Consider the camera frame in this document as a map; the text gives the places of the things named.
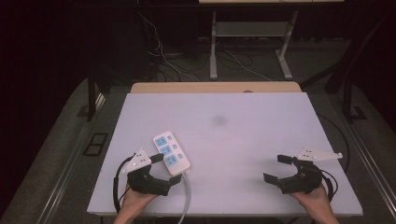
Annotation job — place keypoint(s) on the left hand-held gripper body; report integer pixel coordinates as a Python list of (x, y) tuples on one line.
[(146, 184)]

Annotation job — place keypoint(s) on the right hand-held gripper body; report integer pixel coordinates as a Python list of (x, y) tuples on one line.
[(303, 180)]

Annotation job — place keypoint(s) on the white power strip blue sockets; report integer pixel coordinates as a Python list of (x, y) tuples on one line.
[(172, 153)]

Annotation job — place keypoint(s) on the person's left hand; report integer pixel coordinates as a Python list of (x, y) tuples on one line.
[(135, 201)]

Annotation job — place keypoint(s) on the person's right hand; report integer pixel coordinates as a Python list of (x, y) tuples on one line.
[(314, 200)]

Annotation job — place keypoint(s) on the aluminium floor rail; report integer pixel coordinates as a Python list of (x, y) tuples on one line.
[(67, 174), (370, 158)]

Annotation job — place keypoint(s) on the white metal desk frame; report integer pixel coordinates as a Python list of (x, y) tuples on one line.
[(213, 46)]

